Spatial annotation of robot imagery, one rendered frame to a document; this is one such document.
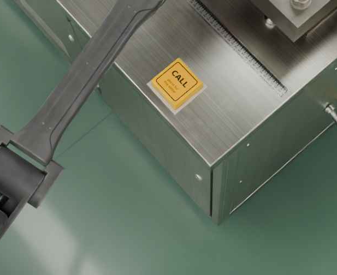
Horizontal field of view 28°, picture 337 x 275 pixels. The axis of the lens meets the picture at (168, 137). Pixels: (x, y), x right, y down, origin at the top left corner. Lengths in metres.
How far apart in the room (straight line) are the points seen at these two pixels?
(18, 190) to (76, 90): 0.16
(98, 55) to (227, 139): 0.37
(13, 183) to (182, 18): 0.55
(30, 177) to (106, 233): 1.21
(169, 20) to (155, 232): 0.95
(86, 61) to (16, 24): 1.46
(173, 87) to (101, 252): 0.98
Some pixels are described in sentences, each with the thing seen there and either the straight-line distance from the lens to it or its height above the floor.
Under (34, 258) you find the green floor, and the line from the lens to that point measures 2.19.
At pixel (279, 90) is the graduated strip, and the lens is 1.30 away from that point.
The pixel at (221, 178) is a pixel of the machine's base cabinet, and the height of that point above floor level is 0.72.
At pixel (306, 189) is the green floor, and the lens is 2.18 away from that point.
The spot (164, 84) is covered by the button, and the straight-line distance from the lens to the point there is 1.28.
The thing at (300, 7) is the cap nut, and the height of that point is 1.03.
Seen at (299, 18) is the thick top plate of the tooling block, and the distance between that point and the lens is 1.22.
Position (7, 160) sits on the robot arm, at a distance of 0.97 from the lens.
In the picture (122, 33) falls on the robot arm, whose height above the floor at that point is 1.21.
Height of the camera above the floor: 2.11
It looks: 73 degrees down
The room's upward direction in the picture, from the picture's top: 11 degrees counter-clockwise
